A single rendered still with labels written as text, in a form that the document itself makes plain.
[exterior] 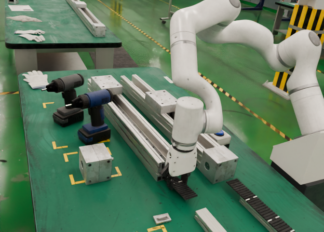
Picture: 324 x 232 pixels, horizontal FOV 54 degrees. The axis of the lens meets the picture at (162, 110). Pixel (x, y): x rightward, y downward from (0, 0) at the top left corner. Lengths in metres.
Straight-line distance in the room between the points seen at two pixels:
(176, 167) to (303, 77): 0.65
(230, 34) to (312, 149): 0.53
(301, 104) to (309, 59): 0.18
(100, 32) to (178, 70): 1.94
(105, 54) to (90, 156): 1.86
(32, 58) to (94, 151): 1.76
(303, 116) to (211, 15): 0.55
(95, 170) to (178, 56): 0.48
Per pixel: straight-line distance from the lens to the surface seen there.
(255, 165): 1.39
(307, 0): 4.48
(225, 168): 1.21
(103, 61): 2.91
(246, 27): 1.31
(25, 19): 3.40
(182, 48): 1.07
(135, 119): 1.43
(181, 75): 1.03
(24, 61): 2.82
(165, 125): 1.44
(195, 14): 1.17
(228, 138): 1.41
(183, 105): 0.96
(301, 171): 1.35
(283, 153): 1.40
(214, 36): 1.29
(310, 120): 1.37
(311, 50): 1.40
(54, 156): 1.30
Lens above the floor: 1.53
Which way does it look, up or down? 27 degrees down
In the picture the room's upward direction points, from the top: 7 degrees clockwise
